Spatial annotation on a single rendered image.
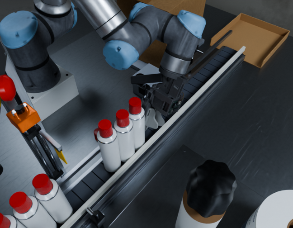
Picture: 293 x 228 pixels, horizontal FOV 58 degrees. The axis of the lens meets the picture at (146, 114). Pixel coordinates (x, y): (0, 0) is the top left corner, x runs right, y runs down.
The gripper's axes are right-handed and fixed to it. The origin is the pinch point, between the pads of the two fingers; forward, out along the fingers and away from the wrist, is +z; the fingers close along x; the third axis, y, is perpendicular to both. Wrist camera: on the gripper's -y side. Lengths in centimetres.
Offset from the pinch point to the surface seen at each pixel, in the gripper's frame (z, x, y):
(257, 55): -26, 66, 8
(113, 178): 10.7, -14.6, 4.6
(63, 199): 11.1, -30.0, 2.4
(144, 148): 4.3, -3.5, 4.7
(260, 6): -52, 181, -30
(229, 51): -24, 53, -1
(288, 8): -57, 178, -9
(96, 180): 15.1, -15.2, -0.4
